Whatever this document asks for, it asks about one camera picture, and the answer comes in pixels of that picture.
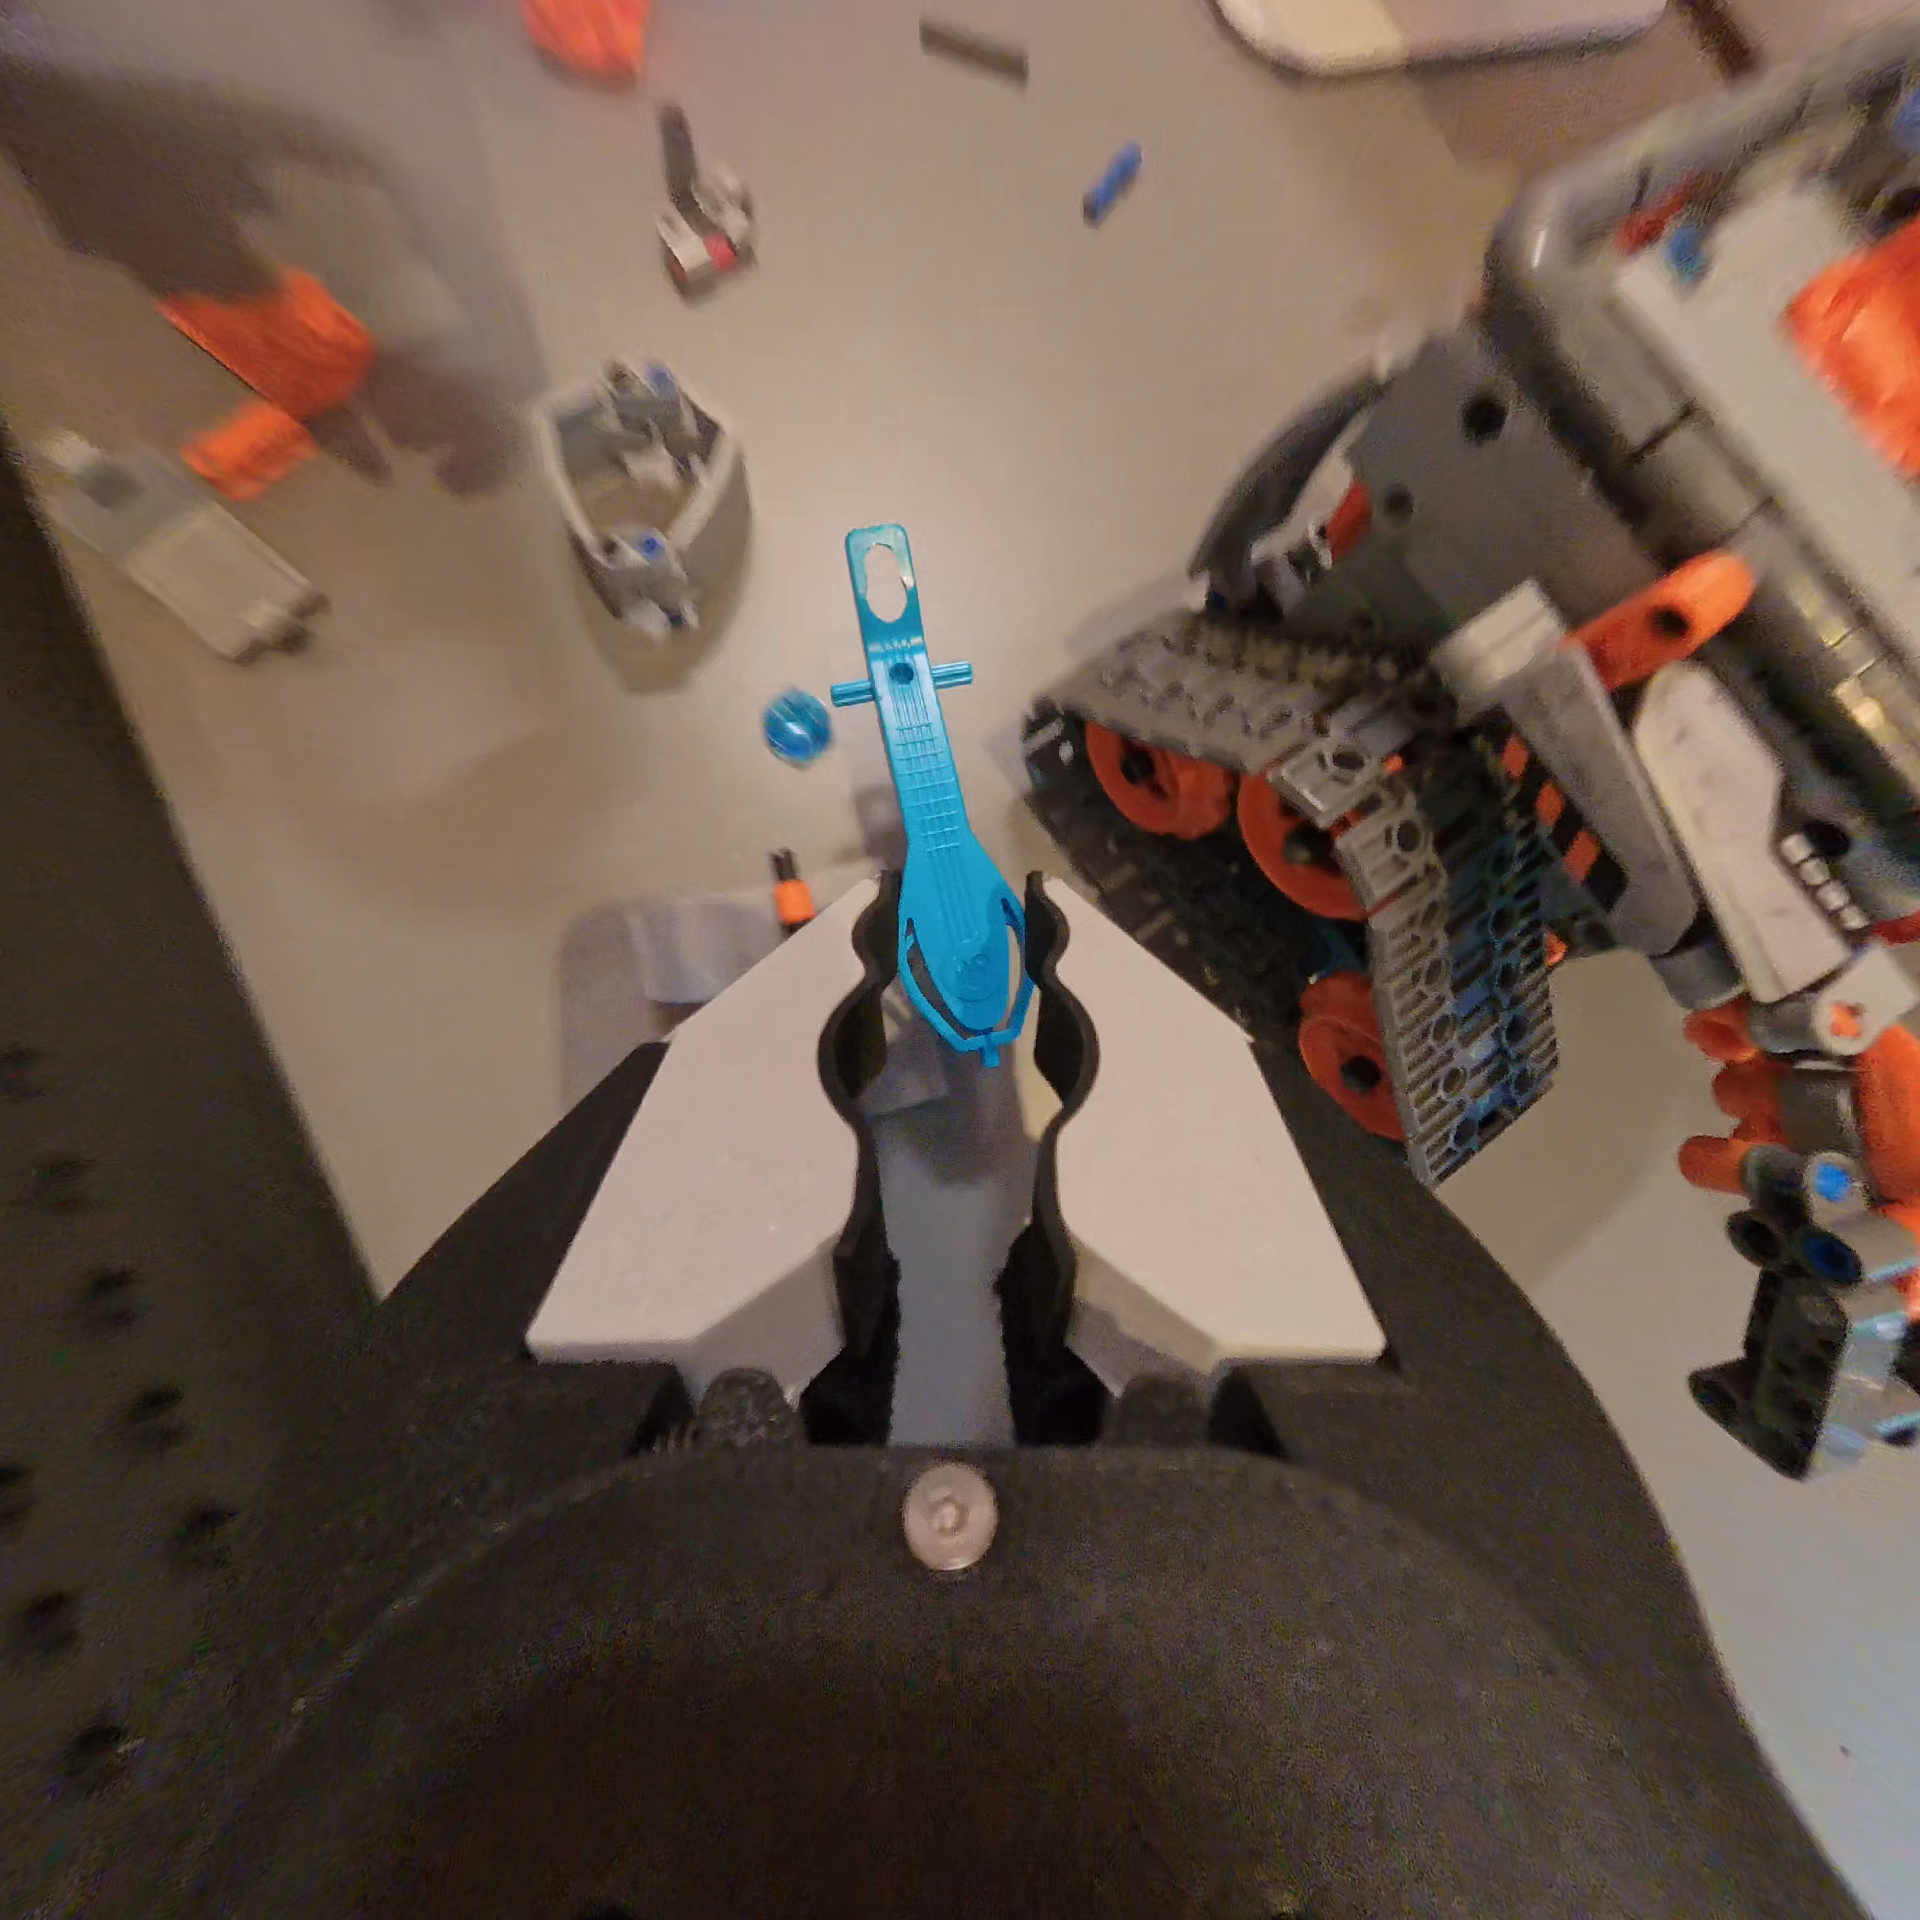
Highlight small orange toy pin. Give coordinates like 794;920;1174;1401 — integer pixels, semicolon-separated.
180;405;315;502

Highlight small orange toy piece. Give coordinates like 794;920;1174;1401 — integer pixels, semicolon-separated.
525;0;652;85

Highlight black perforated mat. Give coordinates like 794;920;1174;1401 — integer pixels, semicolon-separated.
0;447;406;1920

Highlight grey orange tracked toy robot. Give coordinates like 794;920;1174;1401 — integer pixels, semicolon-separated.
1020;58;1920;1489

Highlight blue toy wrench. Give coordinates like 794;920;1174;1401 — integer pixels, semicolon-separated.
834;527;1043;1072

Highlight white book stand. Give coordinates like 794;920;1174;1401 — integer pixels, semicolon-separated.
1207;0;1671;78

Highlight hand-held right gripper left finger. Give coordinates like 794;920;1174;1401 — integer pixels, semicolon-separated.
525;880;906;1401

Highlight flat orange toy piece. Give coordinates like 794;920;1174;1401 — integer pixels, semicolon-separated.
153;272;382;423

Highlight small grey red toy part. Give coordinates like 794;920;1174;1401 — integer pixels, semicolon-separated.
656;107;760;295

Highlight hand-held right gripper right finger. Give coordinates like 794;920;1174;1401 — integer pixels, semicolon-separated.
1020;880;1388;1405

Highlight light grey toy block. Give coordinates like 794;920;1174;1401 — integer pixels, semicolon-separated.
535;358;756;642

